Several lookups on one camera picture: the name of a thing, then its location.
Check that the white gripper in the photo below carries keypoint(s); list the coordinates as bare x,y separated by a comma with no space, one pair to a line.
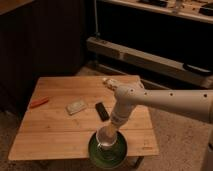
109,131

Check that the wooden table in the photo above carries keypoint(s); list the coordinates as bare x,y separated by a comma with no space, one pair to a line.
48,131

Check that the black object on shelf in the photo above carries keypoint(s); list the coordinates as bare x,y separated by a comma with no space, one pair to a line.
197,71

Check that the pale rectangular sponge block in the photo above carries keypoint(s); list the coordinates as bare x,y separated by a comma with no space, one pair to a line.
76,106

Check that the black rectangular remote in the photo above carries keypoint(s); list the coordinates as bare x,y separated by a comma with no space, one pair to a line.
103,114

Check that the grey metal shelf rail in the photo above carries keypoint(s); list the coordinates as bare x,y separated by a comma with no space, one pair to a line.
148,61

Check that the white ceramic cup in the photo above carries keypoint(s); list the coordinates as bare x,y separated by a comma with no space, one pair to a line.
104,141

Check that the green ceramic bowl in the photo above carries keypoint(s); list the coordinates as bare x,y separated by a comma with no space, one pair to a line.
107,159

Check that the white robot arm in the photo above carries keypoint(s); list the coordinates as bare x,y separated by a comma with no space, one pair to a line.
196,104

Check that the vertical metal pole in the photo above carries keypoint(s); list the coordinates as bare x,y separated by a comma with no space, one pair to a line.
97,33

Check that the upper cluttered shelf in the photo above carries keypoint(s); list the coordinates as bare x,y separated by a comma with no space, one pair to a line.
188,9

